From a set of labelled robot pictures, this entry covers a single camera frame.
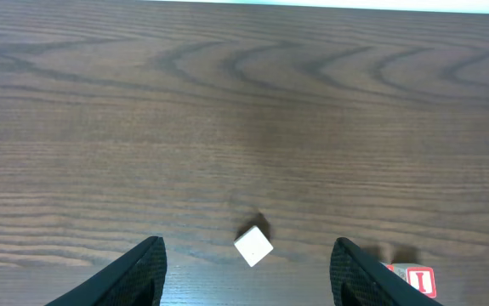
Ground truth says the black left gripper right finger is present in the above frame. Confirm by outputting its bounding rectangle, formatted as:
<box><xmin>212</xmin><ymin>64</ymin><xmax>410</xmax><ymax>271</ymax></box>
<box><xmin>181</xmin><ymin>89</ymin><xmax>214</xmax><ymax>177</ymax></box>
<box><xmin>329</xmin><ymin>237</ymin><xmax>441</xmax><ymax>306</ymax></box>

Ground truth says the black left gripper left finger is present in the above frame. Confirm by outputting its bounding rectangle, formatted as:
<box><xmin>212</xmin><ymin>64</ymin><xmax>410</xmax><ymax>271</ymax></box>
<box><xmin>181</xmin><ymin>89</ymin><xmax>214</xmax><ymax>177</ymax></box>
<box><xmin>48</xmin><ymin>236</ymin><xmax>168</xmax><ymax>306</ymax></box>

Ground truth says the red letter I block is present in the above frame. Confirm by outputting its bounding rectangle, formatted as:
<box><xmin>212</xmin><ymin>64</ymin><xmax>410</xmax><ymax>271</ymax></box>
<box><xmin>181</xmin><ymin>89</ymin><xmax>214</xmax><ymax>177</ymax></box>
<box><xmin>384</xmin><ymin>263</ymin><xmax>437</xmax><ymax>298</ymax></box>

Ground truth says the plain beige wooden block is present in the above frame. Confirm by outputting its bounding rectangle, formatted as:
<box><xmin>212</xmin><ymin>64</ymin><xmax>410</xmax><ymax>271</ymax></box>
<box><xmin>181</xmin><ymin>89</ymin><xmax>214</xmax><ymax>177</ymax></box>
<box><xmin>234</xmin><ymin>225</ymin><xmax>274</xmax><ymax>267</ymax></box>

